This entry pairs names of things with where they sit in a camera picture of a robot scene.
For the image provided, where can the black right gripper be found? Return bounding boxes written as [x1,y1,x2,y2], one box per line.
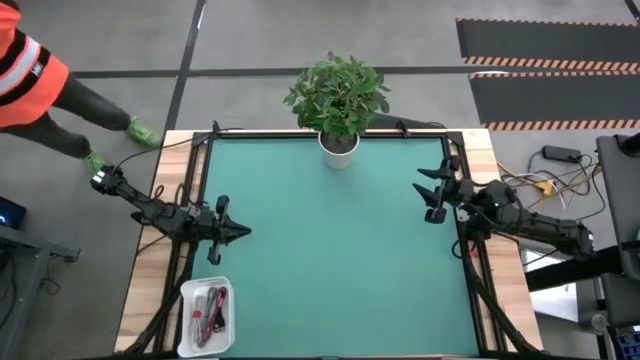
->
[411,155,479,225]

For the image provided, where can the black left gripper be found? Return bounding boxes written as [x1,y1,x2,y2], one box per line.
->
[189,194,253,267]

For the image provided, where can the red white braided USB-C cable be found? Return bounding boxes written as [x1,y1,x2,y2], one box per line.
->
[202,287,229,347]

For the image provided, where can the black stand base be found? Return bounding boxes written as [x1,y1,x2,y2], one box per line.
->
[367,112,449,131]

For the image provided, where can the white plant pot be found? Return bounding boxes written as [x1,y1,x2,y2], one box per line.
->
[317,130,361,171]

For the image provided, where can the green table mat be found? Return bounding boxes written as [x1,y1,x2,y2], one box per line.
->
[191,137,480,357]

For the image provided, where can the white plastic bin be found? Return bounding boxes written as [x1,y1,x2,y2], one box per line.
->
[177,275,236,359]

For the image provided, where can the green leafy plant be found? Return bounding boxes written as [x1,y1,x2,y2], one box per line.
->
[282,50,392,139]

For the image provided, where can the black power adapter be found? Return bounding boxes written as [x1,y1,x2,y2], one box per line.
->
[542,144,584,163]

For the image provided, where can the black hazard-striped floor mat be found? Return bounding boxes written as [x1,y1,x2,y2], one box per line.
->
[468,71,640,132]
[455,17,640,72]

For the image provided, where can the black beam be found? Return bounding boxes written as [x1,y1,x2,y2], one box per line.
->
[524,244,626,293]

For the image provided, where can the grey metal cabinet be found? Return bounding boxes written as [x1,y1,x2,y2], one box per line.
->
[595,132,640,281]

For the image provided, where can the grey metal desk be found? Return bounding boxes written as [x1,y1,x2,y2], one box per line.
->
[0,224,81,360]

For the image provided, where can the dark monitor with blue light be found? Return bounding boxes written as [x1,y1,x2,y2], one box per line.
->
[0,195,28,230]

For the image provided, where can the person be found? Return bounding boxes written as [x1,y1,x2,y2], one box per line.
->
[0,0,163,174]

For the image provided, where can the grey braided USB-C cable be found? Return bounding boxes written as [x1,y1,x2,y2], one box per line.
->
[198,286,219,349]

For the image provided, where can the black aluminium table frame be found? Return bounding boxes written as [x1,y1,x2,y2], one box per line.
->
[119,119,544,358]

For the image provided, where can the white USB-C cable red band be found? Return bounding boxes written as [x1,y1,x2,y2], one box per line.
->
[191,293,207,339]

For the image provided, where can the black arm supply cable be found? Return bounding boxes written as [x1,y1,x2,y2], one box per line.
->
[112,127,246,174]

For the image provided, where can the tangled floor cables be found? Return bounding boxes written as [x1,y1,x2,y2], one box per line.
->
[497,149,608,224]

